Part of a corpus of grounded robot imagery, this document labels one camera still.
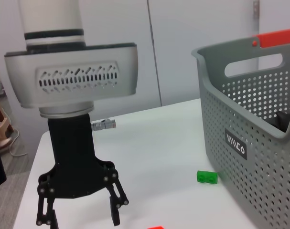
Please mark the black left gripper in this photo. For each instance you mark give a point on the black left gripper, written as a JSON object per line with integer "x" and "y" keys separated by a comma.
{"x": 73, "y": 155}

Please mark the green toy brick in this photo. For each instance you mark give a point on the green toy brick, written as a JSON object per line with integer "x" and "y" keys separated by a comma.
{"x": 207, "y": 177}

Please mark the bright red curved block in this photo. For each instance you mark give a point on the bright red curved block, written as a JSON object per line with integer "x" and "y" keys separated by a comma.
{"x": 155, "y": 227}

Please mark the grey perforated plastic storage bin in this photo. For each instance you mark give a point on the grey perforated plastic storage bin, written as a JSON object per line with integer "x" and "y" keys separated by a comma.
{"x": 230, "y": 119}

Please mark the beige plastic stool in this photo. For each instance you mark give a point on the beige plastic stool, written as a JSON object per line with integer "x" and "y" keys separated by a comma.
{"x": 1, "y": 124}

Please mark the black clay teapot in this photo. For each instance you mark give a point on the black clay teapot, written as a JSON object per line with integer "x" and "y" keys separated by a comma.
{"x": 284, "y": 121}

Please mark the metal wall hinge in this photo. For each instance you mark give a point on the metal wall hinge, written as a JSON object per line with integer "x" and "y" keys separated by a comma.
{"x": 255, "y": 8}

